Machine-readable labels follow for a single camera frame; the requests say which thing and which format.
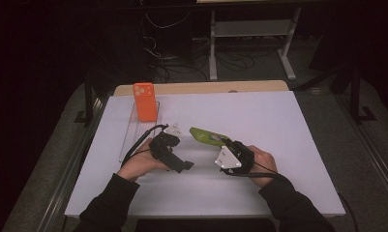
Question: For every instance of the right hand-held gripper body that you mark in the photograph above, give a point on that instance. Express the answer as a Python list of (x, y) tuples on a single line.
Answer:
[(228, 159)]

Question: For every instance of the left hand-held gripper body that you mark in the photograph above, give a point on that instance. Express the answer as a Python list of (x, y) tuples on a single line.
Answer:
[(162, 145)]

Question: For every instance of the green clown phone case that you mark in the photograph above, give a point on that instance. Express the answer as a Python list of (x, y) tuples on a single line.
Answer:
[(204, 135)]

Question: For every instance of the clear acrylic rack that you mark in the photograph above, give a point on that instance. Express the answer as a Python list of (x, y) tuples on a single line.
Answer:
[(138, 127)]

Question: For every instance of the orange phone case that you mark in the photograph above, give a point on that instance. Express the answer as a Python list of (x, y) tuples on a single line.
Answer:
[(145, 103)]

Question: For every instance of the person's left hand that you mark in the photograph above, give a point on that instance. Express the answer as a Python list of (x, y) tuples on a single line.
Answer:
[(140, 164)]

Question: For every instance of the person's right hand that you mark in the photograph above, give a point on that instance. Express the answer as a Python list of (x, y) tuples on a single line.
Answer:
[(265, 167)]

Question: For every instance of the white board sheet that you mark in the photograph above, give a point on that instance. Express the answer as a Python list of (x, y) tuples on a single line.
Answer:
[(198, 199)]

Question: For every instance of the black floor stand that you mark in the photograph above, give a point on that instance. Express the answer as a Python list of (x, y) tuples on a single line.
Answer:
[(89, 103), (355, 96)]

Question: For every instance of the white metal desk frame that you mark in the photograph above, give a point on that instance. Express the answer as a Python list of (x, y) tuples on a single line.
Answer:
[(251, 28)]

